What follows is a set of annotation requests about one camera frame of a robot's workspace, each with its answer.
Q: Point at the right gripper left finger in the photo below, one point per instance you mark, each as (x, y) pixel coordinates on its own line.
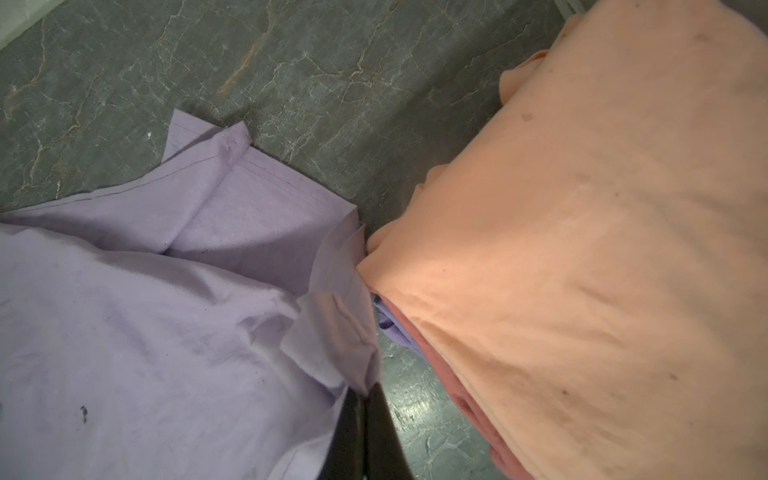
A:
(345, 459)

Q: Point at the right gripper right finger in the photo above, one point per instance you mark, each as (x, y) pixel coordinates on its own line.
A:
(384, 456)

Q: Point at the purple t shirt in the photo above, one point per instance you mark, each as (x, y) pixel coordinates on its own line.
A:
(204, 321)

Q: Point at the red folded shirt in stack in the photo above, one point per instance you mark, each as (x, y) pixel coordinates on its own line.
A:
(500, 453)

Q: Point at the lavender folded shirt in stack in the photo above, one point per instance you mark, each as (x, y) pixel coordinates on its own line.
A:
(395, 325)

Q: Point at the pink folded t shirt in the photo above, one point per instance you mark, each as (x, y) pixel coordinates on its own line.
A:
(593, 265)

